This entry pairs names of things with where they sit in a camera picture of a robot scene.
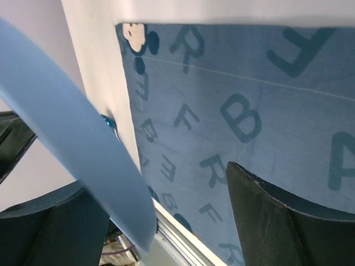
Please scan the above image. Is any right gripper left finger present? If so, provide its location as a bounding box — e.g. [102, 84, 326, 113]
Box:
[1, 181, 109, 265]

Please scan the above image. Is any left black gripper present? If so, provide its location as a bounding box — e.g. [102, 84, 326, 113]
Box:
[1, 111, 36, 183]

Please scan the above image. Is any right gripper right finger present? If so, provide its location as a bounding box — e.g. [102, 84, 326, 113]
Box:
[226, 162, 354, 265]

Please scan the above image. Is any blue plastic plate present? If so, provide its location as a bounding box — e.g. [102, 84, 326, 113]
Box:
[1, 20, 157, 252]

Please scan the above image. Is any blue metal spoon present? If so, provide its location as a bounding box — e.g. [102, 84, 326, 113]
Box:
[100, 114, 121, 141]

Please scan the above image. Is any blue letter-print placemat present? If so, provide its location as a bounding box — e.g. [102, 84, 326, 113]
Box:
[115, 24, 354, 265]

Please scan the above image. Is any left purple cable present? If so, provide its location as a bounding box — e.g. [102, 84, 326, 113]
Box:
[101, 243, 136, 257]

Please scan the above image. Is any aluminium mounting rail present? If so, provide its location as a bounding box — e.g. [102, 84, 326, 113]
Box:
[153, 199, 225, 266]

